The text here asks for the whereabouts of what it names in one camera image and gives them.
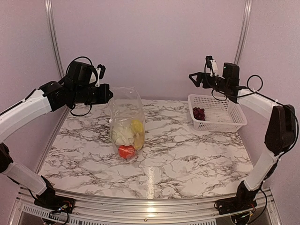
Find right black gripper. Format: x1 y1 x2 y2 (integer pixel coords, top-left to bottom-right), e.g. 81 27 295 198
189 72 229 92

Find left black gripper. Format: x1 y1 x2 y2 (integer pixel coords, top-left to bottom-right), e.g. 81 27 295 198
72 83 113 105

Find clear zip top bag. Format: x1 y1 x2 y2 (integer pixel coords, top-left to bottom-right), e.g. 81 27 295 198
108 86 146 160

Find purple fake grapes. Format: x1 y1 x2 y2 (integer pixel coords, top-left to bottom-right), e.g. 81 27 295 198
193 107 206 121

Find yellow fake corn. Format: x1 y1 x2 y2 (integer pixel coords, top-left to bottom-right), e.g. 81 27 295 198
131 120 145 150

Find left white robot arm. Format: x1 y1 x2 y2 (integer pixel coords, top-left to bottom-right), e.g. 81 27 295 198
0 58 113 209

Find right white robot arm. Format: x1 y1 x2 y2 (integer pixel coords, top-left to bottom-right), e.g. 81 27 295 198
188 58 299 210

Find pale green fake cabbage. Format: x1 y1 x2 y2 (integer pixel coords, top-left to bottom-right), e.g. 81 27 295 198
111 127 135 146

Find orange fake pepper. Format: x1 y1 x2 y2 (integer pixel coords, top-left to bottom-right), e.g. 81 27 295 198
118 145 136 159

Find white plastic basket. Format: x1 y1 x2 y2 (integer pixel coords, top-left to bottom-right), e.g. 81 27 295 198
188 94 248 132

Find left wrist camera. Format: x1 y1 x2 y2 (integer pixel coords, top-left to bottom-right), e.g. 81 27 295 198
95 64 106 87

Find right aluminium frame post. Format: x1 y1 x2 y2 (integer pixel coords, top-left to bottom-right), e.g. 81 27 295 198
234 0 253 65

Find aluminium frame post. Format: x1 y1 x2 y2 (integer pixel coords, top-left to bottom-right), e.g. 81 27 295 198
234 0 253 65
45 0 64 78

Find left aluminium frame post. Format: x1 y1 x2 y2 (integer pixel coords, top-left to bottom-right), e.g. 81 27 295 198
45 0 64 78

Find front aluminium rail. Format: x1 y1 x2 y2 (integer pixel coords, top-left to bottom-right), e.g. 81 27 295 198
9 185 284 225

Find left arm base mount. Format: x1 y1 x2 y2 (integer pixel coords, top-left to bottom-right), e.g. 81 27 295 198
34 195 75 214

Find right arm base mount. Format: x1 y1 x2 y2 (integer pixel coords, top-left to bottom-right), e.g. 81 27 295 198
214 197 257 215

